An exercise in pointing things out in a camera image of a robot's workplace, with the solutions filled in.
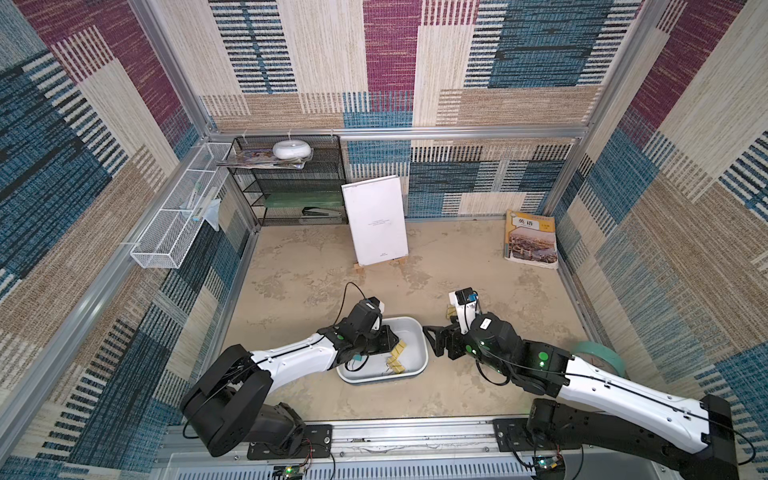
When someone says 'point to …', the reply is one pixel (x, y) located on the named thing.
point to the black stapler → (315, 212)
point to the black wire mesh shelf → (314, 194)
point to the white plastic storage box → (373, 367)
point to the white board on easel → (375, 220)
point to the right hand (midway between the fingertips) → (436, 322)
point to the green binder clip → (356, 357)
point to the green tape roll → (597, 354)
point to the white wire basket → (171, 235)
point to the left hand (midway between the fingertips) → (398, 338)
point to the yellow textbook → (531, 239)
